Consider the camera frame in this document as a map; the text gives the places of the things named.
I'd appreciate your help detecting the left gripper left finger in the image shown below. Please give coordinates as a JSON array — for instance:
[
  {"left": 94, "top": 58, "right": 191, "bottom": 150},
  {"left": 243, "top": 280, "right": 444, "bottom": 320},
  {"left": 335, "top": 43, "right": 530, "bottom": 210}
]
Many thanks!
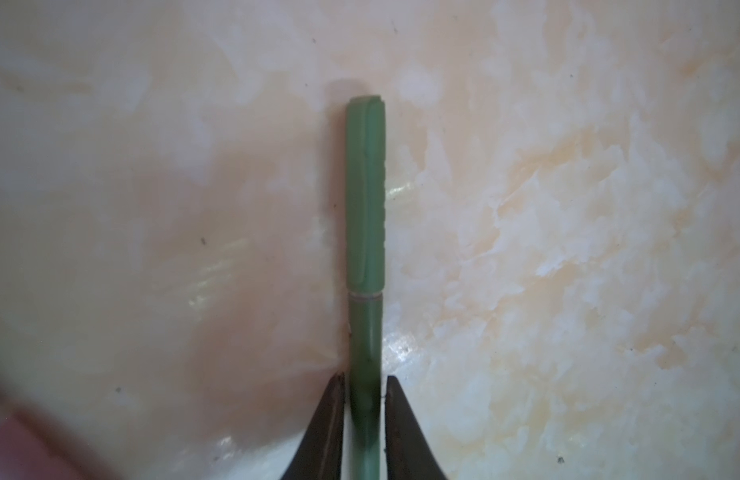
[{"left": 281, "top": 373, "right": 346, "bottom": 480}]

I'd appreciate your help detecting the dark green pen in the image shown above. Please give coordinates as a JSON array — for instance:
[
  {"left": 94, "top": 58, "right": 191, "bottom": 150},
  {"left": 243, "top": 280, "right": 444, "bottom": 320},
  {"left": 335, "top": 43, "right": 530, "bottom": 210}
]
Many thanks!
[{"left": 349, "top": 293, "right": 383, "bottom": 480}]

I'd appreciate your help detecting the dark green pen cap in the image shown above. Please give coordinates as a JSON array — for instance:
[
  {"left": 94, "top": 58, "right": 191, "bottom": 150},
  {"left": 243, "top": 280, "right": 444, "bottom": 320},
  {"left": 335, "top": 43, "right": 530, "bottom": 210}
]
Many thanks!
[{"left": 345, "top": 96, "right": 386, "bottom": 296}]

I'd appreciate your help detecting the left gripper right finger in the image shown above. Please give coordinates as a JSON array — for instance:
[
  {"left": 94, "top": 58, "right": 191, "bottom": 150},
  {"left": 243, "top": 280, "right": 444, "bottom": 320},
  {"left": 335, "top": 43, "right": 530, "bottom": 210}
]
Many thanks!
[{"left": 384, "top": 375, "right": 447, "bottom": 480}]

